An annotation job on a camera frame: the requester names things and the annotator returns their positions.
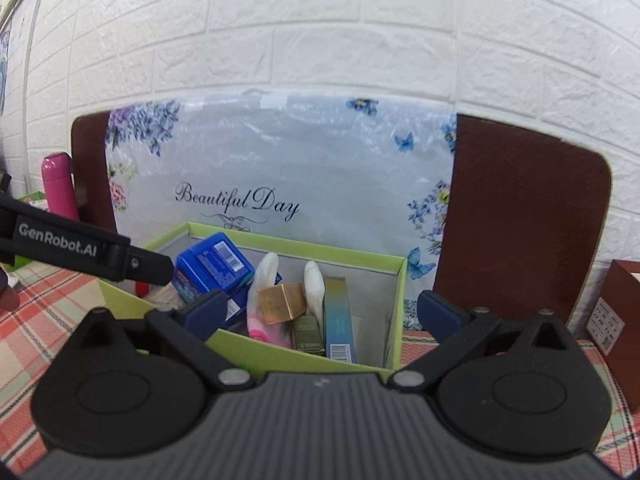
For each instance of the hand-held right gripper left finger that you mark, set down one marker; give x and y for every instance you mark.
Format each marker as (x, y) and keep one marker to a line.
(207, 312)

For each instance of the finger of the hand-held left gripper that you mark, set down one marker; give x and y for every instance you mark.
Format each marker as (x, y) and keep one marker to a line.
(150, 267)

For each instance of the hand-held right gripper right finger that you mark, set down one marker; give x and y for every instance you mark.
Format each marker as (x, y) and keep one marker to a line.
(440, 316)

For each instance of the blue cube candy box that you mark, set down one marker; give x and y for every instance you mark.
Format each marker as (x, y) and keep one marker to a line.
(215, 262)

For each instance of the large light green cardboard box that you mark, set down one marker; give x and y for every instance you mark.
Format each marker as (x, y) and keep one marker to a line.
(250, 352)

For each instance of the white rubber glove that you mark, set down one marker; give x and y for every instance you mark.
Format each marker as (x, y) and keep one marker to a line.
(265, 280)

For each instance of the orange gold box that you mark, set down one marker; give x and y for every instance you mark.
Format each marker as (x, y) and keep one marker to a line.
(281, 305)

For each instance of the long blue gradient box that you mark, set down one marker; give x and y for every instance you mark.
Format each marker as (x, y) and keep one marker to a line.
(339, 320)

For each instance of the olive small box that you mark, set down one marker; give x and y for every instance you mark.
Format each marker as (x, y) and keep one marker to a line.
(309, 335)

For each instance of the small green open box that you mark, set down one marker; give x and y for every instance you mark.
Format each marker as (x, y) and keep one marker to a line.
(32, 199)

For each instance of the pink thermos bottle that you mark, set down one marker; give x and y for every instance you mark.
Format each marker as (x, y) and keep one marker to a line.
(59, 185)

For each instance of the plaid bed sheet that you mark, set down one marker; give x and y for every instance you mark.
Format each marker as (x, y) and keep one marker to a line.
(30, 320)

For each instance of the brown wooden headboard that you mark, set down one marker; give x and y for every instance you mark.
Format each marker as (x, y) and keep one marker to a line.
(525, 220)

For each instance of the floral printed plastic sheet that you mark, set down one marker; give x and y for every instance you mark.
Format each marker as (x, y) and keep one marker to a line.
(310, 170)

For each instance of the brown cardboard box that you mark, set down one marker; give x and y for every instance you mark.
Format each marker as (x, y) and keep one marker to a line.
(620, 320)

